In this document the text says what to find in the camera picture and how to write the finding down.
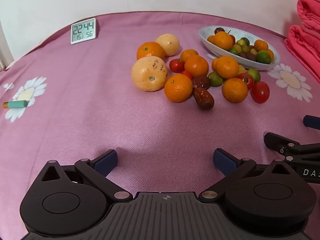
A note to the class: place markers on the white digital clock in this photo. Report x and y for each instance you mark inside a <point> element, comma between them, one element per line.
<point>83,31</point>

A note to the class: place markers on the large blemished yellow pear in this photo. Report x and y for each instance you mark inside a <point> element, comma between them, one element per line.
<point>149,73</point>

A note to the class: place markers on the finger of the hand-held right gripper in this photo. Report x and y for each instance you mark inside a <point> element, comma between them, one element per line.
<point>312,122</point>
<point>277,141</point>

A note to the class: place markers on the small pale yellow pear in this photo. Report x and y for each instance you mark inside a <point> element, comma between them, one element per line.
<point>168,44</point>

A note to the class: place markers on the mandarin orange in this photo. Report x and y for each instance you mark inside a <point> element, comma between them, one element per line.
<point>150,51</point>
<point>235,90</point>
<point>214,64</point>
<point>223,40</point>
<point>188,54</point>
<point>196,65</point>
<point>271,54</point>
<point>227,66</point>
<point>261,45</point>
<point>178,88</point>
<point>210,39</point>

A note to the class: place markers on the teal tube with gold cap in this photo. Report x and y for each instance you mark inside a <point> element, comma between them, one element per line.
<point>16,104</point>

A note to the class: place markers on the yellow kumquat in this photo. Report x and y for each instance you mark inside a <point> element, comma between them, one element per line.
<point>242,69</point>
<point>253,51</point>

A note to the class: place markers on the dried red jujube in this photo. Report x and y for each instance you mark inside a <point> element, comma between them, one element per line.
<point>219,30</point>
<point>247,56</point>
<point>203,98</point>
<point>201,82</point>

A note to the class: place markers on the white oval bowl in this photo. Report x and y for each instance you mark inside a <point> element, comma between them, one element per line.
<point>212,48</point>

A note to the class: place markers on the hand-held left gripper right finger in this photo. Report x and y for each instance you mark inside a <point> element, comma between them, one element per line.
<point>223,161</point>

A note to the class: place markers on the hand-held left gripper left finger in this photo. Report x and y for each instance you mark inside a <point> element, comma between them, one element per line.
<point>107,160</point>

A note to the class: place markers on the folded coral pink towel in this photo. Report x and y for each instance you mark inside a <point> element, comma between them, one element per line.
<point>306,52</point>
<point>310,10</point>

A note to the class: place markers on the small green citrus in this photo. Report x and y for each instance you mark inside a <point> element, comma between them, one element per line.
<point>263,57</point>
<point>233,51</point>
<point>215,79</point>
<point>243,41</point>
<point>245,49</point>
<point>236,48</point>
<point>254,74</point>

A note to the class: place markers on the pink floral cloth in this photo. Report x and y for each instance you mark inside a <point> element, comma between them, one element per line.
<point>75,130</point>

